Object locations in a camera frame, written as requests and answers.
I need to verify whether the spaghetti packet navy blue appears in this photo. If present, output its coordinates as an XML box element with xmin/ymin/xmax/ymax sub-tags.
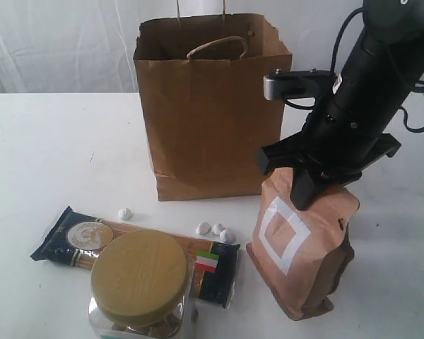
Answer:
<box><xmin>30</xmin><ymin>206</ymin><xmax>240</xmax><ymax>307</ymax></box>

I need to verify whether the white curtain backdrop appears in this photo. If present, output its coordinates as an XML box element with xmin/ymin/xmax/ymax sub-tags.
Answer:
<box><xmin>0</xmin><ymin>0</ymin><xmax>360</xmax><ymax>93</ymax></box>

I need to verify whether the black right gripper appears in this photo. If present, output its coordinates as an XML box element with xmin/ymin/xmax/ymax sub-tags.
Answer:
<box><xmin>257</xmin><ymin>98</ymin><xmax>401</xmax><ymax>210</ymax></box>

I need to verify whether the brown orange coffee pouch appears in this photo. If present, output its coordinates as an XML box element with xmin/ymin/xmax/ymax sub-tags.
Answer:
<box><xmin>247</xmin><ymin>167</ymin><xmax>360</xmax><ymax>321</ymax></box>

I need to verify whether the brown paper bag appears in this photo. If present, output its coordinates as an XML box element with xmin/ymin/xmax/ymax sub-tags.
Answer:
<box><xmin>134</xmin><ymin>13</ymin><xmax>292</xmax><ymax>201</ymax></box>

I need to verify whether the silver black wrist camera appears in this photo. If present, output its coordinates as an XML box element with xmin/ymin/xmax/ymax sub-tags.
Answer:
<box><xmin>263</xmin><ymin>69</ymin><xmax>335</xmax><ymax>101</ymax></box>

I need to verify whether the clear jar gold lid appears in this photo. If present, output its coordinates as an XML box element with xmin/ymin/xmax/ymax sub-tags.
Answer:
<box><xmin>88</xmin><ymin>230</ymin><xmax>197</xmax><ymax>338</ymax></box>

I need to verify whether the black cable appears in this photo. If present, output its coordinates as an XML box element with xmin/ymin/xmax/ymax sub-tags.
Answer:
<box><xmin>284</xmin><ymin>8</ymin><xmax>424</xmax><ymax>133</ymax></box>

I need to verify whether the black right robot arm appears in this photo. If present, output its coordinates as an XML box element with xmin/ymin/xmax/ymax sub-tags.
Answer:
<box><xmin>257</xmin><ymin>1</ymin><xmax>424</xmax><ymax>210</ymax></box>

